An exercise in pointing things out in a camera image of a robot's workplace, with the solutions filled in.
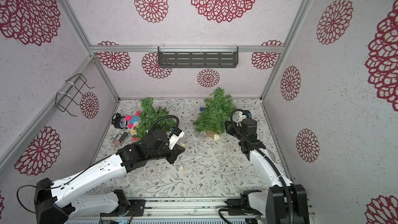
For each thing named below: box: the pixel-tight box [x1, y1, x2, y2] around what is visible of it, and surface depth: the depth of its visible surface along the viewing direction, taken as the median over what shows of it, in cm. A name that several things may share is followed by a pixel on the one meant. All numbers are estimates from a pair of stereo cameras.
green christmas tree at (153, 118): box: [132, 96, 177, 141], surface depth 71 cm
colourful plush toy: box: [124, 110, 141, 142], surface depth 102 cm
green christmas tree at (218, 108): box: [192, 87, 237, 135], surface depth 83 cm
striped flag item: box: [112, 131, 129, 146], surface depth 97 cm
